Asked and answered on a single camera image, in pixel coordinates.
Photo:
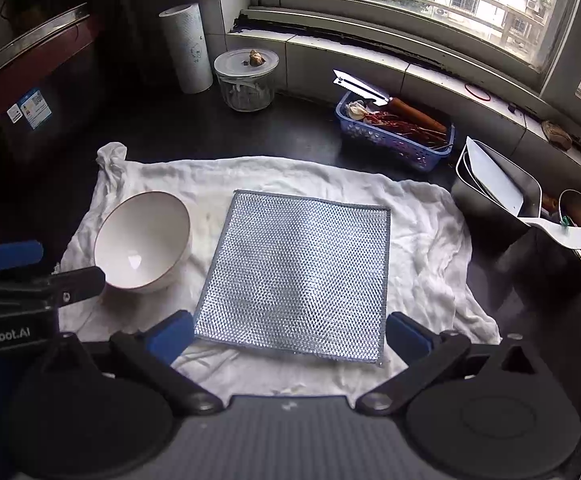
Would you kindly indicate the brown ginger piece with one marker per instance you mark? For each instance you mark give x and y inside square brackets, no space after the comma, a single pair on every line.
[256,58]

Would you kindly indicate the white paper towel roll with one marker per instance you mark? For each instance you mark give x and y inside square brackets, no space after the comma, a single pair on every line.
[188,50]

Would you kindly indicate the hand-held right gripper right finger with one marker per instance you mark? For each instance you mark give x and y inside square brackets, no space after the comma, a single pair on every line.
[406,334]

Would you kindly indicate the blue and white sticker label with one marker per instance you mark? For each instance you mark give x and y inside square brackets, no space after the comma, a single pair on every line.
[30,109]

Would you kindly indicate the white cutting board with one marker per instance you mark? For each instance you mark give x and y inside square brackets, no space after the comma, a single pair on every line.
[492,175]

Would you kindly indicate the white bowl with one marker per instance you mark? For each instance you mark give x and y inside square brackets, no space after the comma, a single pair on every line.
[140,240]

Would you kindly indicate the glass jar with lid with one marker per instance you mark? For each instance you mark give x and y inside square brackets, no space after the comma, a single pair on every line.
[245,91]

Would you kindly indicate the red rubber band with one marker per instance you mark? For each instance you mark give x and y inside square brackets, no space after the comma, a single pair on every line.
[466,89]

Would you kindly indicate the silver mesh scrubbing cloth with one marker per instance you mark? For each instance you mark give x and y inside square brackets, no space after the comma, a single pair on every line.
[295,275]

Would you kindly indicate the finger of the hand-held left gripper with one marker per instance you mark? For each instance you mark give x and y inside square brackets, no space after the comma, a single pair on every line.
[78,284]
[13,255]

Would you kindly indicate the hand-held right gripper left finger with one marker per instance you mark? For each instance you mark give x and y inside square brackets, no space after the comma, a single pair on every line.
[170,336]

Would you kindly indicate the steel utensil holder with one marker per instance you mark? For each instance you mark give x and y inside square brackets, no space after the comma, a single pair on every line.
[475,205]

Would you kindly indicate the blue plastic basket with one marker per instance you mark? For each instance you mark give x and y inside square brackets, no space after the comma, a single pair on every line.
[395,149]

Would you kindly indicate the white rice paddle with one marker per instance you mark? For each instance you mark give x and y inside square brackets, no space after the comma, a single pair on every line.
[570,237]

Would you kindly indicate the garlic bulb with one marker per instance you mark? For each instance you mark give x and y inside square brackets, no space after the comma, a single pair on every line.
[356,110]

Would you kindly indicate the brown lump on sill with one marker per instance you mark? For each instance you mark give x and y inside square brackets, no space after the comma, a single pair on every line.
[556,135]

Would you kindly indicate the dark red-topped cabinet appliance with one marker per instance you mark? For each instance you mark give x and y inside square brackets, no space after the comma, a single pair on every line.
[55,70]

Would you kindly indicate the dried red chillies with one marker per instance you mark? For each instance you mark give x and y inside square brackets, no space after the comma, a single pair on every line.
[400,122]

